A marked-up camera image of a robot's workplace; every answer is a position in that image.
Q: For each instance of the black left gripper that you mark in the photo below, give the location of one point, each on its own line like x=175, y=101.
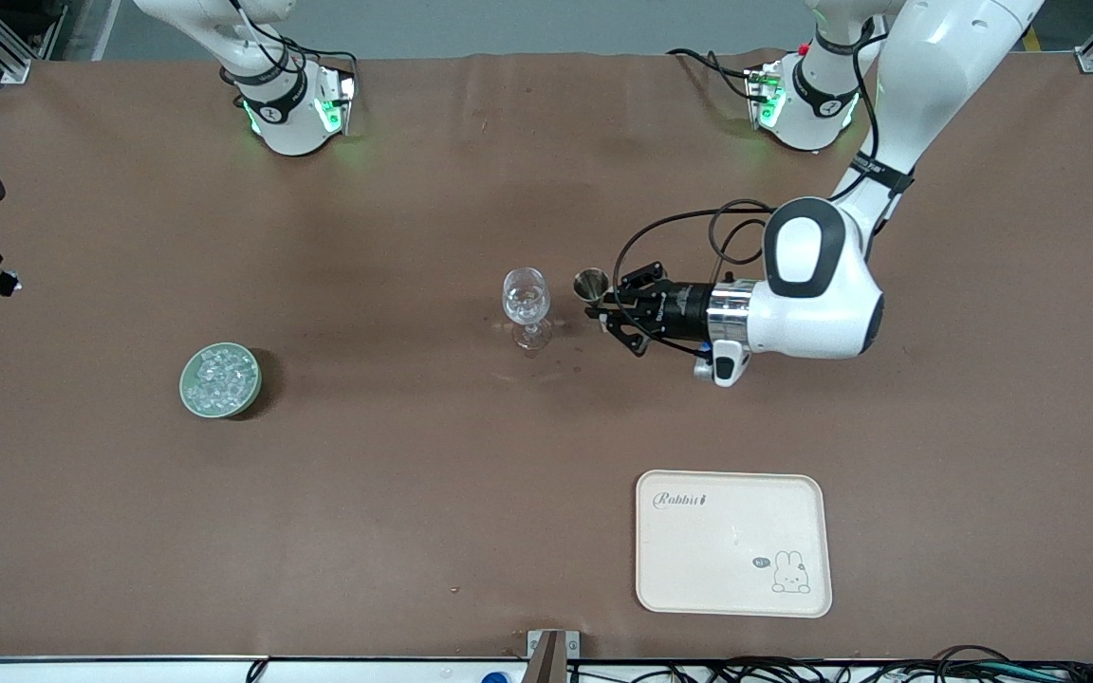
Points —
x=681, y=310

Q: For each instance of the steel double jigger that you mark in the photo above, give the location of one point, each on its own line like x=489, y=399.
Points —
x=590, y=283

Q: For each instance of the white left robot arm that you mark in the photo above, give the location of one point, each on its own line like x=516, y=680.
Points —
x=822, y=304

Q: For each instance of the clear wine glass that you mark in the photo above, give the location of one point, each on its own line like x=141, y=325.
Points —
x=526, y=299

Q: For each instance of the heap of clear ice cubes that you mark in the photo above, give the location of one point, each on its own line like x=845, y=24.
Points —
x=220, y=378

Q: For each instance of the green round bowl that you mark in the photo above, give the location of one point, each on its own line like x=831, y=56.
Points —
x=185, y=387

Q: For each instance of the cream rabbit print tray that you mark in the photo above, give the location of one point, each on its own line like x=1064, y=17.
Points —
x=727, y=531

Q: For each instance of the brown table mat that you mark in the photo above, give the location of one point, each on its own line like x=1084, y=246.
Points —
x=414, y=493

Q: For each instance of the grey metal bracket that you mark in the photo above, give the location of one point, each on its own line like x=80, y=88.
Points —
x=551, y=650

